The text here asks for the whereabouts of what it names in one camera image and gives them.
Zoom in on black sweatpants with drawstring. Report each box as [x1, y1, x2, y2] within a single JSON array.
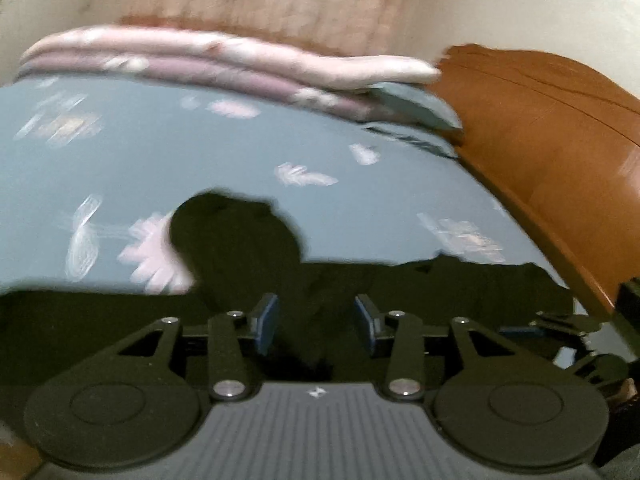
[[1, 191, 573, 413]]

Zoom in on wooden headboard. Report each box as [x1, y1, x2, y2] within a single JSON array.
[[430, 44, 639, 314]]

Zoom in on blue patterned bed sheet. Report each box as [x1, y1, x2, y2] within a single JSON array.
[[1, 74, 565, 297]]

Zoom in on purple floral folded quilt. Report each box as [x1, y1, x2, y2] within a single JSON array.
[[16, 50, 410, 124]]

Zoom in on white floral folded quilt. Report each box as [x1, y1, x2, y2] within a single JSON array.
[[20, 25, 440, 90]]

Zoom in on patterned beige pink curtain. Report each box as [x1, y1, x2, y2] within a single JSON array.
[[117, 0, 419, 57]]

